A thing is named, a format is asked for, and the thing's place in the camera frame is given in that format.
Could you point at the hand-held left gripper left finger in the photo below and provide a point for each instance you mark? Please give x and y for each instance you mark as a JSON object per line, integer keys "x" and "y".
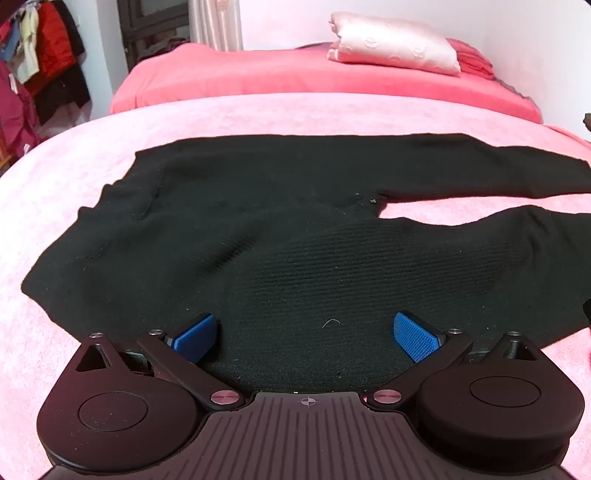
{"x": 196, "y": 336}

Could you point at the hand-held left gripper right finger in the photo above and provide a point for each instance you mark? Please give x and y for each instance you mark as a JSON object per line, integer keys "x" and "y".
{"x": 415, "y": 338}

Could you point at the black pants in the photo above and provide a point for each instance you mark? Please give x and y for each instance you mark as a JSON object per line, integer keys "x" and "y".
{"x": 286, "y": 221}

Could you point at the pink plush blanket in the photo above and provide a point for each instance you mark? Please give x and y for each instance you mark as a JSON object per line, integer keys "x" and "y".
{"x": 51, "y": 194}

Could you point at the black hanging garment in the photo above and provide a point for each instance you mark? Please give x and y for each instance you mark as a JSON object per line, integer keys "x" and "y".
{"x": 69, "y": 92}

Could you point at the dark brown object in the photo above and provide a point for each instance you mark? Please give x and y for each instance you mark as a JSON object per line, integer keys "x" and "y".
{"x": 587, "y": 121}

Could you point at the pink bed cover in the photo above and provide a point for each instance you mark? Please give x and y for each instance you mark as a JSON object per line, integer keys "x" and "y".
{"x": 286, "y": 74}

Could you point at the folded red blanket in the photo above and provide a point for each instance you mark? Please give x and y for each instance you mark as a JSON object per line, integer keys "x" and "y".
{"x": 475, "y": 60}

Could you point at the magenta hanging garment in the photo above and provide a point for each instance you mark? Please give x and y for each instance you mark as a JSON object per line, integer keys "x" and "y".
{"x": 16, "y": 115}

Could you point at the dark cloth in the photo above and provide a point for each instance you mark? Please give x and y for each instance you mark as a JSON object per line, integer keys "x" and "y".
{"x": 178, "y": 45}

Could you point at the pale pink satin pillow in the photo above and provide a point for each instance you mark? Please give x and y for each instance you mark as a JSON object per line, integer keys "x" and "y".
{"x": 392, "y": 46}

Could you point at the dark door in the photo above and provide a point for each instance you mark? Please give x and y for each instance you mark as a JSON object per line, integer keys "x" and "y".
{"x": 147, "y": 32}

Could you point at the patterned pink curtain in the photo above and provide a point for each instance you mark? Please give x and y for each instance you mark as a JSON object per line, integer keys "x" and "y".
{"x": 216, "y": 23}

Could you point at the red hanging jacket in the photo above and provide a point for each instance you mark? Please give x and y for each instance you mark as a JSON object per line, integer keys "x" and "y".
{"x": 55, "y": 41}

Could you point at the cream hanging garment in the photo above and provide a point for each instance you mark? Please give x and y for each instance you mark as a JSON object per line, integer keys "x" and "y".
{"x": 28, "y": 46}

